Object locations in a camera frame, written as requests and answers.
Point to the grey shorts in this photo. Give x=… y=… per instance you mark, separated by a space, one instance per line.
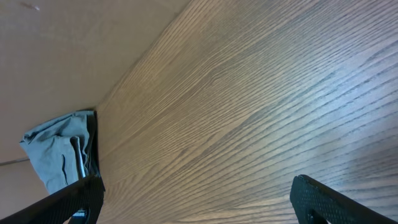
x=62 y=150

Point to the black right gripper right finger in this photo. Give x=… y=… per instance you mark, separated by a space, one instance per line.
x=314 y=202

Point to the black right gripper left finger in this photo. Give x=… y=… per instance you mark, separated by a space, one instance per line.
x=80 y=202

